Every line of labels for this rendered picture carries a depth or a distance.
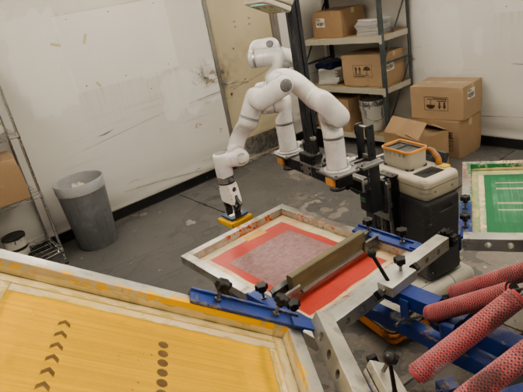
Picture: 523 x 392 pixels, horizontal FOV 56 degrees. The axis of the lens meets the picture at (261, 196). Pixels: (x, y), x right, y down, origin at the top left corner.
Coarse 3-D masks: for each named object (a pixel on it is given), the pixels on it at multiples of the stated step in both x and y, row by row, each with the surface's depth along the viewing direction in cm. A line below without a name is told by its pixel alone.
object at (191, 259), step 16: (272, 208) 237; (288, 208) 233; (256, 224) 228; (320, 224) 216; (336, 224) 210; (224, 240) 218; (192, 256) 207; (208, 272) 193; (240, 288) 178; (336, 304) 160
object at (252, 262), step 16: (224, 256) 209; (240, 256) 207; (256, 256) 205; (272, 256) 202; (240, 272) 195; (256, 272) 193; (272, 272) 191; (288, 272) 189; (320, 288) 176; (336, 288) 174; (304, 304) 169; (320, 304) 167
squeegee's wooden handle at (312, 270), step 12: (348, 240) 182; (360, 240) 186; (324, 252) 177; (336, 252) 178; (348, 252) 183; (312, 264) 172; (324, 264) 175; (336, 264) 180; (288, 276) 168; (300, 276) 169; (312, 276) 173; (300, 288) 170
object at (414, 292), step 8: (408, 288) 153; (416, 288) 152; (400, 296) 151; (408, 296) 149; (416, 296) 148; (424, 296) 147; (432, 296) 147; (440, 296) 146; (416, 304) 147; (424, 304) 145; (416, 312) 148
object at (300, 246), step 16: (288, 224) 226; (256, 240) 217; (272, 240) 214; (288, 240) 212; (304, 240) 209; (320, 240) 207; (288, 256) 200; (304, 256) 198; (336, 272) 183; (352, 272) 181; (368, 272) 179
